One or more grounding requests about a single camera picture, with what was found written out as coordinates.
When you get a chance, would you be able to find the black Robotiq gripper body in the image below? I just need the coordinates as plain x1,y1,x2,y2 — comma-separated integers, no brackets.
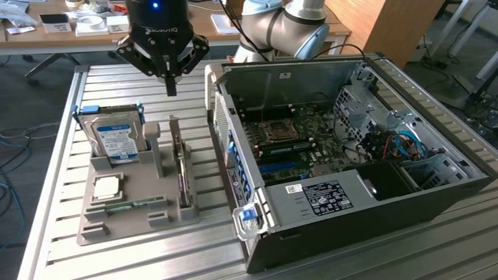
124,0,194,59

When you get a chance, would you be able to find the Nvidia Quadro graphics card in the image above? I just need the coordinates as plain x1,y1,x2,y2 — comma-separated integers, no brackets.
168,115,194,209

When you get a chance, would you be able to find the plain white box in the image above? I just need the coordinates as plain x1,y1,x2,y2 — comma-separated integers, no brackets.
105,15,130,34

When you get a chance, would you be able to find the stack of white papers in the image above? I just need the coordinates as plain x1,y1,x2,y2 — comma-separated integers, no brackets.
210,13,243,35

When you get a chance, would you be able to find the flat white box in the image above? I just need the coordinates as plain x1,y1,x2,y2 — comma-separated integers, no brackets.
74,22,109,37

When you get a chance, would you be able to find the white tape roll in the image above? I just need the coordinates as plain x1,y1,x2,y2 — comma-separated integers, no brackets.
77,16,104,30

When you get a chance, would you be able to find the brown cardboard box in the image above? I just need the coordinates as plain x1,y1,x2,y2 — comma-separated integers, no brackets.
224,0,244,15

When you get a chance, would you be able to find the dark wheeled furniture leg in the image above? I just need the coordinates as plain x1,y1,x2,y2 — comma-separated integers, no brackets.
22,52,81,87

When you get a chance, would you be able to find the wooden office desk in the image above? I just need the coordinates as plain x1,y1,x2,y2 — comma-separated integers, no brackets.
0,0,353,56

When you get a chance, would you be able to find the white box with black top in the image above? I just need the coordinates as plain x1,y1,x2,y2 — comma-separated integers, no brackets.
38,13,72,33

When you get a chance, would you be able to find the hard disk in blue caddy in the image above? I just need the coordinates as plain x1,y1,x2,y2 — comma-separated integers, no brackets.
70,101,145,166

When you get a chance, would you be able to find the metal CPU socket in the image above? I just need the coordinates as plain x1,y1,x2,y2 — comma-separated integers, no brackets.
260,120,300,144

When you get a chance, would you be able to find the clear plastic bag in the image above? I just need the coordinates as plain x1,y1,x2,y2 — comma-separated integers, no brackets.
0,0,38,27

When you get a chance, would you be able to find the RAM stick seated in slot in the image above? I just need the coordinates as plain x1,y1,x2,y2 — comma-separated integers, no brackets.
257,142,312,157

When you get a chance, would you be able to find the blue expansion slot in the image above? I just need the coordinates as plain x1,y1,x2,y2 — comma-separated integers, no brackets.
259,162,296,174

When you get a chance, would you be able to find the grey printed parts rack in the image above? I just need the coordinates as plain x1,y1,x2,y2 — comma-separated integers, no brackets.
76,122,201,247

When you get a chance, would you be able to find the silver CPU chip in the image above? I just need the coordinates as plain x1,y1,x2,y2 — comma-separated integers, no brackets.
92,177,120,201

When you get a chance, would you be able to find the green motherboard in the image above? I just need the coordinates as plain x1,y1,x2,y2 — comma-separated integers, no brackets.
240,103,363,186

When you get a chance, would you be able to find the wooden cabinet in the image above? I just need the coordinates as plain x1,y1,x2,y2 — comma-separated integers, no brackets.
324,0,447,67

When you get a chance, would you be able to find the green loose RAM stick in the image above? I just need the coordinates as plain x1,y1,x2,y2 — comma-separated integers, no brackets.
85,195,164,211

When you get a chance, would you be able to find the grey power supply unit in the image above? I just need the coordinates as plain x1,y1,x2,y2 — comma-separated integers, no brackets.
255,170,376,230

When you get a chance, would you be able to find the blue case release latch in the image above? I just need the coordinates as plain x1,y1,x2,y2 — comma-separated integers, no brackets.
239,207,257,231

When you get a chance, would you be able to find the black power supply label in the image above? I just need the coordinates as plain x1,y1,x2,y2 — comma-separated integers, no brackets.
301,180,353,216

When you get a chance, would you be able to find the silver drive bay cage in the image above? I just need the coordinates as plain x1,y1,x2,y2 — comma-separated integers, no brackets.
333,84,473,190

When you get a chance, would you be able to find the black open PC case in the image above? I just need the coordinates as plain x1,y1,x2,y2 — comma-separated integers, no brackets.
204,57,498,275

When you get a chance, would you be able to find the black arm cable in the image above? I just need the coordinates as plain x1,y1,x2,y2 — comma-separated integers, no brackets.
217,0,273,56

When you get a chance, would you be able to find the black cable behind case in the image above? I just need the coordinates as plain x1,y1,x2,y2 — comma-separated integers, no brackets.
329,43,385,62

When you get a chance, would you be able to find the blue floor cable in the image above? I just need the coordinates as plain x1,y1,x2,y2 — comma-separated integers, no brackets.
0,139,30,250

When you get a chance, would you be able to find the blue data wire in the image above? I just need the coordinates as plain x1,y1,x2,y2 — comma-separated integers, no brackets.
391,132,428,161

